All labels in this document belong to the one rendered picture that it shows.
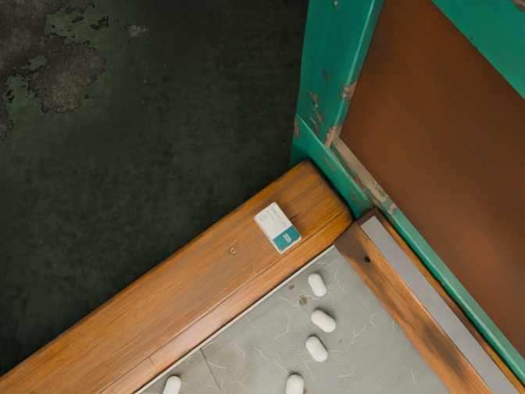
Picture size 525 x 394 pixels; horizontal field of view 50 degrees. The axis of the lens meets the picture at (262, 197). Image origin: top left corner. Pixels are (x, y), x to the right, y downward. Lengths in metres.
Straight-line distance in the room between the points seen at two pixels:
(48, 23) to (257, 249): 1.30
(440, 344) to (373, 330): 0.12
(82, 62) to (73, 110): 0.15
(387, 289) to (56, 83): 1.32
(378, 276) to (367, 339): 0.12
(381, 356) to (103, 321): 0.37
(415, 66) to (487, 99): 0.07
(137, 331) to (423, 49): 0.51
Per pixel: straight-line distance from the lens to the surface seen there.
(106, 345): 0.78
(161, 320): 0.77
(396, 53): 0.48
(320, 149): 0.74
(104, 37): 1.84
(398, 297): 0.70
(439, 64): 0.44
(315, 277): 0.77
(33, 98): 1.81
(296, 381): 0.76
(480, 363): 0.70
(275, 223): 0.75
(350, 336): 0.79
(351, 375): 0.79
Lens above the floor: 1.52
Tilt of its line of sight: 75 degrees down
